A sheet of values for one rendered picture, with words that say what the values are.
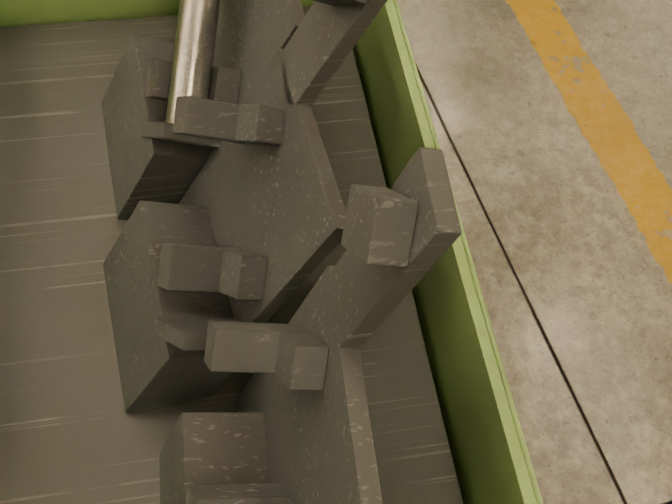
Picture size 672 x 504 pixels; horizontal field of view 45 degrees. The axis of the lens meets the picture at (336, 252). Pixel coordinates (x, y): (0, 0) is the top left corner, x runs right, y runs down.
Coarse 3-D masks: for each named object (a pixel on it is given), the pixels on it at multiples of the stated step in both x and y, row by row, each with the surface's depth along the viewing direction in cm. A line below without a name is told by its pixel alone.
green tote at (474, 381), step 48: (0, 0) 77; (48, 0) 78; (96, 0) 79; (144, 0) 80; (384, 48) 71; (384, 96) 73; (384, 144) 75; (432, 144) 61; (432, 288) 63; (480, 288) 55; (432, 336) 65; (480, 336) 53; (480, 384) 54; (480, 432) 55; (480, 480) 56; (528, 480) 49
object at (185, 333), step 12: (156, 324) 55; (168, 324) 53; (180, 324) 54; (192, 324) 54; (204, 324) 55; (168, 336) 53; (180, 336) 52; (192, 336) 52; (204, 336) 52; (180, 348) 52; (192, 348) 52; (204, 348) 52
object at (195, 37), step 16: (192, 0) 61; (208, 0) 61; (192, 16) 61; (208, 16) 61; (176, 32) 62; (192, 32) 61; (208, 32) 62; (176, 48) 62; (192, 48) 61; (208, 48) 62; (176, 64) 62; (192, 64) 61; (208, 64) 62; (176, 80) 62; (192, 80) 61; (208, 80) 62; (176, 96) 62
